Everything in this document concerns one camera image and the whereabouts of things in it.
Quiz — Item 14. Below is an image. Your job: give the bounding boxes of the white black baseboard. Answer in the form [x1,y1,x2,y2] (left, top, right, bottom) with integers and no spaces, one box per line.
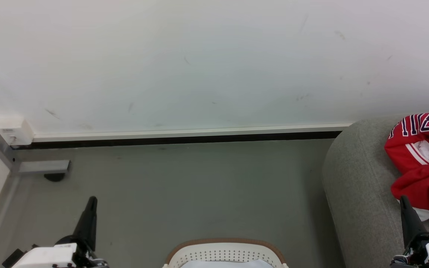
[32,123,355,146]

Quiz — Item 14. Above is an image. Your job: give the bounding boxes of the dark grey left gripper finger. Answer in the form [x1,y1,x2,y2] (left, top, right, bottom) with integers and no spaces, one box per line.
[72,196,98,252]

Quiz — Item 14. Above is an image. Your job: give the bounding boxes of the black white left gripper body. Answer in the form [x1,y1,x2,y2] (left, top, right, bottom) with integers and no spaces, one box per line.
[2,234,109,268]

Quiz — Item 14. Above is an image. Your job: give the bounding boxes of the white laundry basket brown rim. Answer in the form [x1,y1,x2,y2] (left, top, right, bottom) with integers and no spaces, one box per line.
[162,238,289,268]

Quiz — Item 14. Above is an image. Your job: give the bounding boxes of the grey fabric sofa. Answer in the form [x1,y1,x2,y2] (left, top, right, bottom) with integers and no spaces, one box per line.
[322,115,429,268]

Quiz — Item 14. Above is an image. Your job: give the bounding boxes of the white wall junction box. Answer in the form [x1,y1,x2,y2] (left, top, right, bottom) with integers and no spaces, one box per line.
[0,115,34,146]

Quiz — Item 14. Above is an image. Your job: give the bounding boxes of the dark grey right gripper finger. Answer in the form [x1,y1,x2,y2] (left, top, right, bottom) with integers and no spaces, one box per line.
[400,195,428,248]

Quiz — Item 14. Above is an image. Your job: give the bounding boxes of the grey metal partition frame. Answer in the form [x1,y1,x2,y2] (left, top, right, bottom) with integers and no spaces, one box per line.
[0,105,70,268]

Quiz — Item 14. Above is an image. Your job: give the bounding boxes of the red basketball jersey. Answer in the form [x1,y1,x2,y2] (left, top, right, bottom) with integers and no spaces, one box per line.
[384,112,429,221]

